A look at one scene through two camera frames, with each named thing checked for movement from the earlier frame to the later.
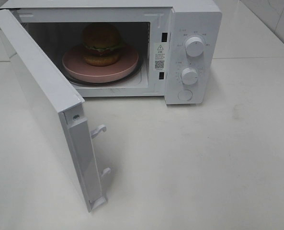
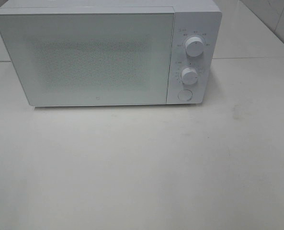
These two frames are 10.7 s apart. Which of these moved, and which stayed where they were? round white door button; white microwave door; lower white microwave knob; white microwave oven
Moved: white microwave door
Stayed: lower white microwave knob; round white door button; white microwave oven
